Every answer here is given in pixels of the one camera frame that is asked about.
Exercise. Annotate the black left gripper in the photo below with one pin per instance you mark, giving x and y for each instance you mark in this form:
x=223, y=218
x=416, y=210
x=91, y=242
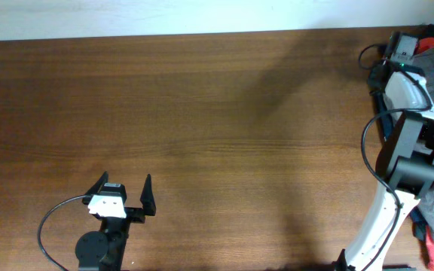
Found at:
x=137, y=215

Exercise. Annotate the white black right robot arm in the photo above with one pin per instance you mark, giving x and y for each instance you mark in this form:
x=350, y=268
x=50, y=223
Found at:
x=405, y=174

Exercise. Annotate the navy blue garment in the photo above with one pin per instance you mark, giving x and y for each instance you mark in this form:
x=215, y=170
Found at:
x=419, y=224

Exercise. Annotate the red garment top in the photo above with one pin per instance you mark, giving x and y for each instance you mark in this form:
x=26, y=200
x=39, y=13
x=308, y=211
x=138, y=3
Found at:
x=425, y=44

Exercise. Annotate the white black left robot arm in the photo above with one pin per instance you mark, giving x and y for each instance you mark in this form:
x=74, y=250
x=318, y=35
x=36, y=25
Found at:
x=104, y=249

